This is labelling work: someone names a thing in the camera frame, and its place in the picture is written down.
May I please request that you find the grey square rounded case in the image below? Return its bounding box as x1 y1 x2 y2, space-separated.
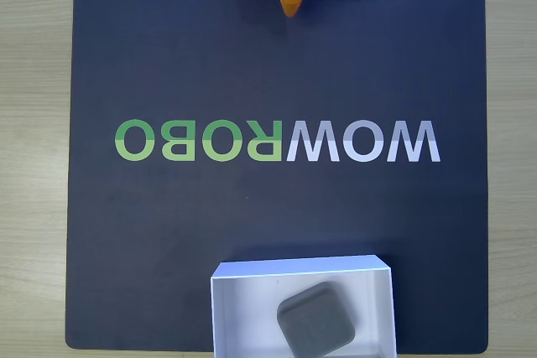
275 281 358 358

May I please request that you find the dark blue WOWROBO mat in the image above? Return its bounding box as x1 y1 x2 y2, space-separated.
65 0 490 353

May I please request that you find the white open cardboard box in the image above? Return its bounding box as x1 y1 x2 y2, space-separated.
209 254 398 358

